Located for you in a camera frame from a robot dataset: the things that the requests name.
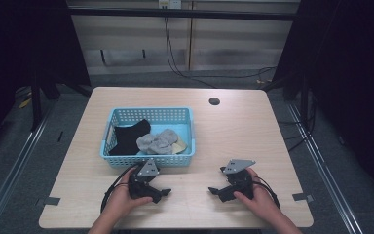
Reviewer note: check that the yellow floor object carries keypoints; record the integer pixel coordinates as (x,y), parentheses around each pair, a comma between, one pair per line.
(24,103)

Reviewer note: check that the person's left hand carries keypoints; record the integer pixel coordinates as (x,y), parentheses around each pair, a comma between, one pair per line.
(123,201)

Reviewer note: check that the black metal stand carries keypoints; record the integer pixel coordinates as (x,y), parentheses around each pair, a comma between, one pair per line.
(36,104)
(303,97)

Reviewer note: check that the black curtain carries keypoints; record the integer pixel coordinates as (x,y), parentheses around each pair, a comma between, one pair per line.
(347,65)
(29,48)

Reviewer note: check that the black sock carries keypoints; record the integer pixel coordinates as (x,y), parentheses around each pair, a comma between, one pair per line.
(128,138)

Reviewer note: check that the beige sock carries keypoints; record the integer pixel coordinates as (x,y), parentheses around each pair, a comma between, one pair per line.
(180,148)

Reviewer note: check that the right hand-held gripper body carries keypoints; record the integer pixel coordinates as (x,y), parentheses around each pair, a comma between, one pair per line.
(240,182)

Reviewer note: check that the grey tape strip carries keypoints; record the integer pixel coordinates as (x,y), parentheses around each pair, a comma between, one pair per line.
(302,197)
(50,201)

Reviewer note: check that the grey sock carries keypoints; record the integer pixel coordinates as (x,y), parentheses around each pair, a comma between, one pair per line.
(157,143)

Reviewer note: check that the metal floor rail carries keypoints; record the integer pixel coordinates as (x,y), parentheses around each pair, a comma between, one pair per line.
(16,169)
(321,169)

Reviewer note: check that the light blue plastic basket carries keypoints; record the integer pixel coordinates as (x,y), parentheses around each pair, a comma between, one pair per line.
(181,126)

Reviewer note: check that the white wall socket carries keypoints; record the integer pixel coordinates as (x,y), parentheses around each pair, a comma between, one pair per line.
(169,4)

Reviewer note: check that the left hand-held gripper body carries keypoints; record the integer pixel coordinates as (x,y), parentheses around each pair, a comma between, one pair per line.
(142,185)

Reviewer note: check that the person's right hand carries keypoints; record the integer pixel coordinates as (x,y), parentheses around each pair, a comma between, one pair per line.
(259,201)

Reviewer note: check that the black horizontal metal bar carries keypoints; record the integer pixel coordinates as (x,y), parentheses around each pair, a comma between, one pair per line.
(181,13)

